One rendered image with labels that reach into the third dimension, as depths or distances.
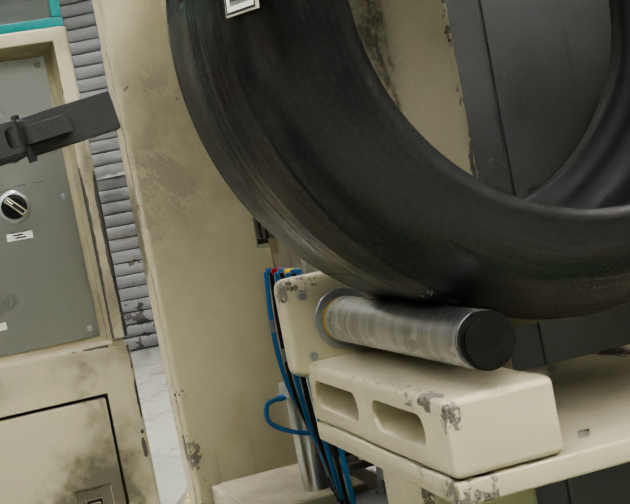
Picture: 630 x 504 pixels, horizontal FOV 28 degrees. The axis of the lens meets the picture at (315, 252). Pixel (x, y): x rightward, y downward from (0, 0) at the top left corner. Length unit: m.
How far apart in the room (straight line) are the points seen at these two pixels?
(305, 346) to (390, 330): 0.20
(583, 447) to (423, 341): 0.14
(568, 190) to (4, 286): 0.66
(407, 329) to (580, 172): 0.34
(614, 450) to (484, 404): 0.11
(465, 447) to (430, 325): 0.11
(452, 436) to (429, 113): 0.48
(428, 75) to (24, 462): 0.62
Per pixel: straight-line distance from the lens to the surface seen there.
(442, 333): 0.94
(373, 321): 1.09
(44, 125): 0.96
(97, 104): 0.98
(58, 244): 1.51
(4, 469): 1.47
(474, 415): 0.92
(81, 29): 10.28
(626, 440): 0.98
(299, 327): 1.23
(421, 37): 1.31
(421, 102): 1.30
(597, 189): 1.28
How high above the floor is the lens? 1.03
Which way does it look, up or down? 3 degrees down
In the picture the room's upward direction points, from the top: 11 degrees counter-clockwise
